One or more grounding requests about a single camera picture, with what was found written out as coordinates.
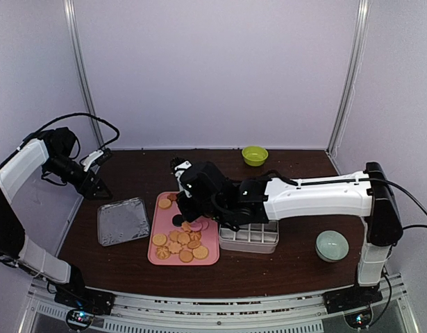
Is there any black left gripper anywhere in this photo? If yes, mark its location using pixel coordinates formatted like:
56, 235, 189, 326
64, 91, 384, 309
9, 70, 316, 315
43, 153, 112, 199

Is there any brown flower cookie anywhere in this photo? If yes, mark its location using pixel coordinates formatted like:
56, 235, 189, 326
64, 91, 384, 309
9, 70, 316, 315
167, 193, 177, 201

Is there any clear plastic box lid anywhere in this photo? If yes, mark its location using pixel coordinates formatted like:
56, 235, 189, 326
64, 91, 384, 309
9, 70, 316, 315
97, 198, 151, 247

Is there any lilac divided storage box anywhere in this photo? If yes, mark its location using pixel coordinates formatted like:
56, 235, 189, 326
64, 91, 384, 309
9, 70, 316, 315
219, 221, 279, 254

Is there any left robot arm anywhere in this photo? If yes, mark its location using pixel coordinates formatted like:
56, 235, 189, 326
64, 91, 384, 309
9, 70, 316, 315
0, 127, 112, 308

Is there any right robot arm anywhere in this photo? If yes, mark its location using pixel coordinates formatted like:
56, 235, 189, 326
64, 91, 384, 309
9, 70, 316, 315
171, 158, 403, 307

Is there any pink sandwich cookie lower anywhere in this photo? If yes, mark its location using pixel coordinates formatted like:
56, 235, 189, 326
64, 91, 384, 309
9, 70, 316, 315
190, 222, 205, 232

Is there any pink sandwich cookie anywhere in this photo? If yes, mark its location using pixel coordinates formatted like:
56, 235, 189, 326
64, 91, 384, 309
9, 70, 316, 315
190, 222, 205, 232
201, 221, 209, 230

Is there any black sandwich cookie middle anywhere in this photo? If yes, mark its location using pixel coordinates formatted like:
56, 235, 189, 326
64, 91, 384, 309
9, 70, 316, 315
171, 214, 185, 227

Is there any pink sandwich cookie upper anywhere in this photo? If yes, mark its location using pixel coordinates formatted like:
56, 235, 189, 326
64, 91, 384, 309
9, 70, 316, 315
201, 221, 209, 230

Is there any round dotted biscuit far corner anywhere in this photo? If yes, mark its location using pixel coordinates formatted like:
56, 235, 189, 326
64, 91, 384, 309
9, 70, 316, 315
158, 198, 172, 210

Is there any pink plastic tray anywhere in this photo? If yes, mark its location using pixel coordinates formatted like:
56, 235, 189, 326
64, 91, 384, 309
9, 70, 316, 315
148, 191, 219, 266

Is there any round dotted biscuit right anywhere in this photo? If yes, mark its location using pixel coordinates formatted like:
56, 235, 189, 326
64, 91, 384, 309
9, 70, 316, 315
192, 246, 209, 259

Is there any round dotted biscuit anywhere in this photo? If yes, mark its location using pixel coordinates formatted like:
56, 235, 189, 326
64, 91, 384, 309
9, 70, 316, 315
192, 246, 209, 259
152, 233, 167, 246

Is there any round dotted biscuit near left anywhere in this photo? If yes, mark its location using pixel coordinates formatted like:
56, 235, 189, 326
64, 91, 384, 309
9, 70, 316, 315
152, 233, 167, 246

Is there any plain round biscuit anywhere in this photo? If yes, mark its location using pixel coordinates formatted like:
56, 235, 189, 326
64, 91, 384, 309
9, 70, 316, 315
178, 250, 194, 263

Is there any swirl butter cookie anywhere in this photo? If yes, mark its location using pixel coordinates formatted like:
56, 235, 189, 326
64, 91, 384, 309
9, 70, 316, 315
155, 246, 171, 260

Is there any green plastic bowl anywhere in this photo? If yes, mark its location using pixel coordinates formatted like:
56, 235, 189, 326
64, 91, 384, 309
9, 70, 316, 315
242, 146, 269, 167

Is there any pale celadon ceramic bowl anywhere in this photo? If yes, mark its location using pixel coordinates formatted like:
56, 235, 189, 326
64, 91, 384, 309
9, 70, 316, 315
315, 230, 349, 263

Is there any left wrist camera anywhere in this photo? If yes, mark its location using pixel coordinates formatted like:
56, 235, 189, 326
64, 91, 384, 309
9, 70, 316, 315
80, 148, 112, 171

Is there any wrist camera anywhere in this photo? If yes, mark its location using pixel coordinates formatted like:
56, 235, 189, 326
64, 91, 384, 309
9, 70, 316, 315
80, 148, 112, 171
170, 157, 192, 191

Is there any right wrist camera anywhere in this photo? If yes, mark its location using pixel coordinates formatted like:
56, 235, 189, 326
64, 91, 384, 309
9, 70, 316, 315
170, 157, 192, 191

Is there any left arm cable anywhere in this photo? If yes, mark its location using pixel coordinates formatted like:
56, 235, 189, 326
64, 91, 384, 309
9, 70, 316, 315
24, 112, 120, 152

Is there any left aluminium corner post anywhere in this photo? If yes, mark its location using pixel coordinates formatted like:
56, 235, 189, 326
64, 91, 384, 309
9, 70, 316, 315
62, 0, 106, 148

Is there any aluminium corner post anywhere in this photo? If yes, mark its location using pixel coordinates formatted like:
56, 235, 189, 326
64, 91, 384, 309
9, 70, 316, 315
327, 0, 371, 159
62, 0, 106, 148

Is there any right aluminium corner post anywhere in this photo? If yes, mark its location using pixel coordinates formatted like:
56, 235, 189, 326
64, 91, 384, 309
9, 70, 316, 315
327, 0, 371, 159

